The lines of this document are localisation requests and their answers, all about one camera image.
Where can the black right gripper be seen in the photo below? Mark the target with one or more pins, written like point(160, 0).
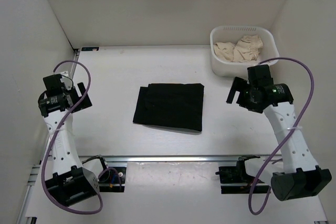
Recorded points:
point(240, 84)

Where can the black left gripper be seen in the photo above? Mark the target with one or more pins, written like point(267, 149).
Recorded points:
point(84, 104)

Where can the black trousers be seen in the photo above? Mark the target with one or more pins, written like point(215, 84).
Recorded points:
point(172, 105)

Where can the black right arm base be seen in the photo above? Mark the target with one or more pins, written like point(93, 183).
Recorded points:
point(234, 179)

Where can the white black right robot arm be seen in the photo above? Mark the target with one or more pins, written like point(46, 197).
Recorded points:
point(300, 175)

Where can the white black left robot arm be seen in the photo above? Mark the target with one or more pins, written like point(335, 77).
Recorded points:
point(72, 180)

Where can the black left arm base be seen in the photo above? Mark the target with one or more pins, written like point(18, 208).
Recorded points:
point(111, 179)

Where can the beige trousers in basket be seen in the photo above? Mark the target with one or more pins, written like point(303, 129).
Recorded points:
point(247, 49)

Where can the white plastic basket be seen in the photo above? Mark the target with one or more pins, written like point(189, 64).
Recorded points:
point(234, 34)

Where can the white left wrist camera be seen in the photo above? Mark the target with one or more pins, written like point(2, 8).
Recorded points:
point(67, 80)

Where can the aluminium frame rail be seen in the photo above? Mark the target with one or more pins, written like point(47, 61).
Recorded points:
point(21, 218)

